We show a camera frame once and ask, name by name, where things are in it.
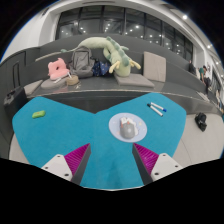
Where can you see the flat grey seat cushion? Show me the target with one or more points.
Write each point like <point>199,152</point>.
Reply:
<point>51,84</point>
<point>32,87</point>
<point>135,81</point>

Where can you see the dark glass window wall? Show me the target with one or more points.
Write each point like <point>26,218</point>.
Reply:
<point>93,23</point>

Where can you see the green dragon plush toy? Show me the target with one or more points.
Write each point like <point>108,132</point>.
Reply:
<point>121,61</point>

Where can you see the grey and white computer mouse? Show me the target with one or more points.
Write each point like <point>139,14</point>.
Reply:
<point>127,131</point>

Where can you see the small tan pouch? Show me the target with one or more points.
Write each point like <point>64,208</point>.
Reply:
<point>72,80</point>

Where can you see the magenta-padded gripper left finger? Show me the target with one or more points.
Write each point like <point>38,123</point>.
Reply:
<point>60,165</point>

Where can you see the grey backpack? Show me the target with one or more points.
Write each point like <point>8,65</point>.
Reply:
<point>81,61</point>

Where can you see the round light blue mouse pad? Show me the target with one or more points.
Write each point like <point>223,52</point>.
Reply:
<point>114,128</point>

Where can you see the upright grey seat cushion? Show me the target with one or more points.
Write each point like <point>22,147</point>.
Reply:
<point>155,66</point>

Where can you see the dark blue patterned bag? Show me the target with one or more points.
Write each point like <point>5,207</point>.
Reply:
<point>101,69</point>

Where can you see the white marker with blue cap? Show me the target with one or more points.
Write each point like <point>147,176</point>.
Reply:
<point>158,106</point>

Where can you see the pink plush toy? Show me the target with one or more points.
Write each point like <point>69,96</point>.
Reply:
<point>57,71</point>

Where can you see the black suitcase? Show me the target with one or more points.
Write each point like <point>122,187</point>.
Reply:
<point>15,100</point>

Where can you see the person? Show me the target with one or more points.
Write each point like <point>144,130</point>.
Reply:
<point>204,75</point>
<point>192,67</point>

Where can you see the black bag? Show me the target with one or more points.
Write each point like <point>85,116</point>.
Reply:
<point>201,121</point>

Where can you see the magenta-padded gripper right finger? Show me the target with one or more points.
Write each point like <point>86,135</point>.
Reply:
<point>163,165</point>

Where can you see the white marker with black cap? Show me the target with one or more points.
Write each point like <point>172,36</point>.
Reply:
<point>155,110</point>

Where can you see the green eraser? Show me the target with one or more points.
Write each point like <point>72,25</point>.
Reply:
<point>39,114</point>

